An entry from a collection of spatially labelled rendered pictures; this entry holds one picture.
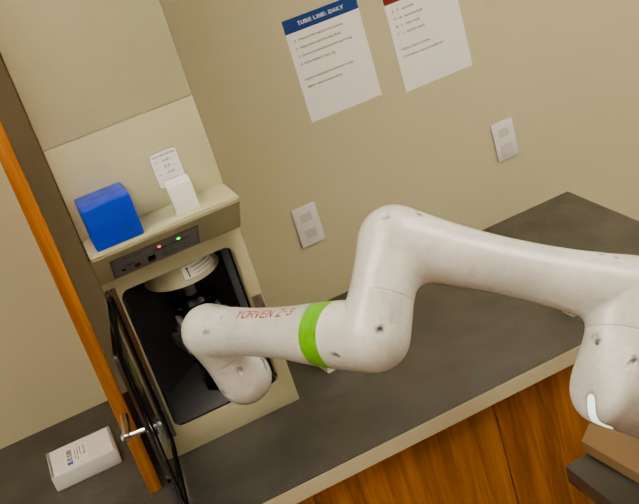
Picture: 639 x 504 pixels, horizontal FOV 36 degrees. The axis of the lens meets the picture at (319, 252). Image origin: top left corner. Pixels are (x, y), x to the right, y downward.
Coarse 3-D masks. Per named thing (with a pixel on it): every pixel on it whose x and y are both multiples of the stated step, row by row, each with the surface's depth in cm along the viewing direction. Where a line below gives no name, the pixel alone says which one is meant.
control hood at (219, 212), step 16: (208, 192) 208; (224, 192) 205; (208, 208) 199; (224, 208) 201; (144, 224) 201; (160, 224) 199; (176, 224) 198; (192, 224) 200; (208, 224) 204; (224, 224) 208; (240, 224) 212; (128, 240) 196; (144, 240) 197; (160, 240) 200; (96, 256) 194; (112, 256) 196; (96, 272) 199; (112, 272) 202
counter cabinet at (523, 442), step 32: (544, 384) 225; (480, 416) 221; (512, 416) 224; (544, 416) 228; (576, 416) 231; (416, 448) 217; (448, 448) 220; (480, 448) 224; (512, 448) 227; (544, 448) 231; (576, 448) 234; (352, 480) 213; (384, 480) 216; (416, 480) 220; (448, 480) 223; (480, 480) 226; (512, 480) 230; (544, 480) 234
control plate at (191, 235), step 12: (192, 228) 202; (168, 240) 201; (180, 240) 204; (192, 240) 207; (144, 252) 201; (156, 252) 204; (168, 252) 206; (120, 264) 200; (132, 264) 203; (144, 264) 206; (120, 276) 205
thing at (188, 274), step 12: (192, 264) 217; (204, 264) 219; (216, 264) 222; (168, 276) 216; (180, 276) 216; (192, 276) 217; (204, 276) 218; (156, 288) 218; (168, 288) 217; (180, 288) 216
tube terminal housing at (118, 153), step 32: (192, 96) 203; (128, 128) 200; (160, 128) 202; (192, 128) 205; (64, 160) 197; (96, 160) 200; (128, 160) 202; (192, 160) 207; (64, 192) 199; (128, 192) 204; (160, 192) 207; (192, 256) 213; (128, 288) 210; (256, 288) 221; (288, 384) 232; (224, 416) 228; (256, 416) 231; (192, 448) 228
